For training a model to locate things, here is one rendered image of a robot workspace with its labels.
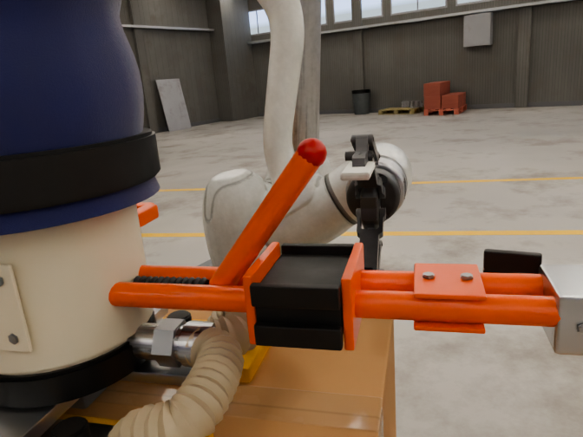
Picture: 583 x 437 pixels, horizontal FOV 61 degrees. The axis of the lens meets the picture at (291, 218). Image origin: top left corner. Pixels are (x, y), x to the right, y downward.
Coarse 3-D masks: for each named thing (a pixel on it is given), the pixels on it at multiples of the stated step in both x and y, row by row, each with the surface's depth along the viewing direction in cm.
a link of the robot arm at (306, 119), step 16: (304, 0) 103; (320, 0) 106; (304, 16) 105; (320, 16) 108; (320, 32) 110; (304, 48) 107; (320, 48) 111; (304, 64) 109; (304, 80) 110; (304, 96) 112; (304, 112) 113; (304, 128) 115
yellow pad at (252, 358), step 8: (176, 312) 57; (184, 312) 57; (160, 320) 61; (192, 320) 60; (200, 320) 61; (248, 352) 53; (256, 352) 53; (264, 352) 55; (248, 360) 52; (256, 360) 52; (248, 368) 51; (256, 368) 52; (248, 376) 51
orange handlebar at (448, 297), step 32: (128, 288) 42; (160, 288) 42; (192, 288) 41; (224, 288) 40; (384, 288) 40; (416, 288) 36; (448, 288) 36; (480, 288) 36; (512, 288) 38; (416, 320) 36; (448, 320) 36; (480, 320) 35; (512, 320) 34; (544, 320) 34
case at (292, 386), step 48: (384, 336) 58; (144, 384) 52; (240, 384) 51; (288, 384) 50; (336, 384) 49; (384, 384) 49; (240, 432) 44; (288, 432) 43; (336, 432) 43; (384, 432) 48
